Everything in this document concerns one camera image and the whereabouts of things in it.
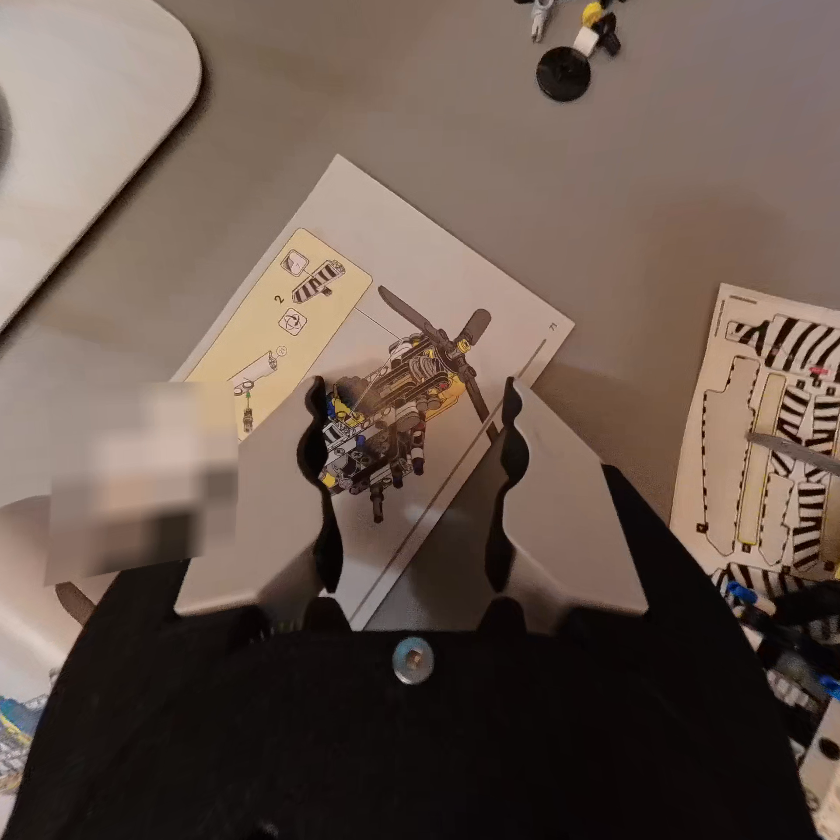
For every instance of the small cluster of lego parts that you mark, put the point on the small cluster of lego parts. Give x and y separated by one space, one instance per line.
563 73

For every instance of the zebra striped lego helicopter model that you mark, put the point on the zebra striped lego helicopter model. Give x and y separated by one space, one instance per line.
794 451

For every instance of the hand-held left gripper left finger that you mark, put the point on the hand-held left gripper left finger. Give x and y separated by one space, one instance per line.
275 512

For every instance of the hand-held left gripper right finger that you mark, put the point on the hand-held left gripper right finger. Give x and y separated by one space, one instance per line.
564 525

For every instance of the lego instruction booklet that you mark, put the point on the lego instruction booklet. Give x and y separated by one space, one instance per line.
420 262

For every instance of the zebra sticker sheet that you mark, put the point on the zebra sticker sheet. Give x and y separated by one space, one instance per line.
722 459

